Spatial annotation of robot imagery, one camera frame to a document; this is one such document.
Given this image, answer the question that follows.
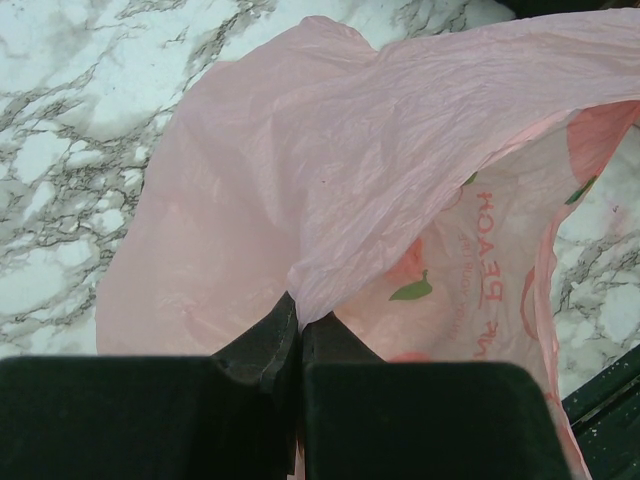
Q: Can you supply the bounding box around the black mounting rail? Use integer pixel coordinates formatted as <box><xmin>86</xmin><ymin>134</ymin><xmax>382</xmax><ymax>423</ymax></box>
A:
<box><xmin>563</xmin><ymin>347</ymin><xmax>640</xmax><ymax>480</ymax></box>

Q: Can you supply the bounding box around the pink plastic bag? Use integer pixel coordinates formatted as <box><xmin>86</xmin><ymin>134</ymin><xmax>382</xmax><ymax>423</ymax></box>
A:
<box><xmin>96</xmin><ymin>8</ymin><xmax>639</xmax><ymax>479</ymax></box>

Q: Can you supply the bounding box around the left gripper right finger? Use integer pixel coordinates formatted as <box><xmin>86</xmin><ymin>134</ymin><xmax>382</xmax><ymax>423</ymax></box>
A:
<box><xmin>301</xmin><ymin>316</ymin><xmax>570</xmax><ymax>479</ymax></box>

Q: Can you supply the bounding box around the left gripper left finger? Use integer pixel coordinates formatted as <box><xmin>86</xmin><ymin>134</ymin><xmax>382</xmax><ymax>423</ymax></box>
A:
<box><xmin>1</xmin><ymin>296</ymin><xmax>298</xmax><ymax>479</ymax></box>

